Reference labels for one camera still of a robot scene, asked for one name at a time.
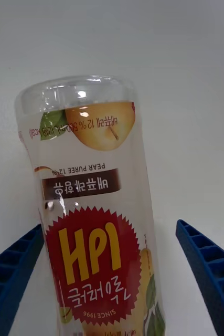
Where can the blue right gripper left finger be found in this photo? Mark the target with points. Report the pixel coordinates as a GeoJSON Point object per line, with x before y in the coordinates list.
{"type": "Point", "coordinates": [9, 283]}

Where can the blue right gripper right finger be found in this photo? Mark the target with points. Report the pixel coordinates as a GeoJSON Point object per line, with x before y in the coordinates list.
{"type": "Point", "coordinates": [216, 275]}

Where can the clear plastic bottle red label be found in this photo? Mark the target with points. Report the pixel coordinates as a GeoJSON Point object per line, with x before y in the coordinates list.
{"type": "Point", "coordinates": [96, 236]}

